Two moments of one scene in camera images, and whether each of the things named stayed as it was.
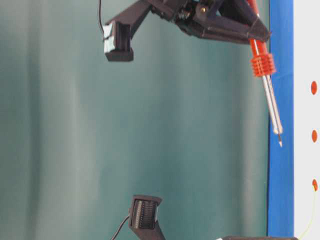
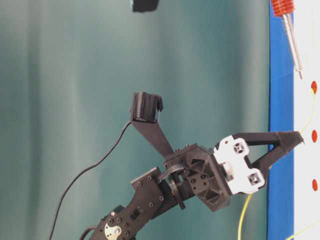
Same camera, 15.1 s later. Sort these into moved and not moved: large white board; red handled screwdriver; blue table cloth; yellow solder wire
Moved: red handled screwdriver; yellow solder wire
Not moved: large white board; blue table cloth
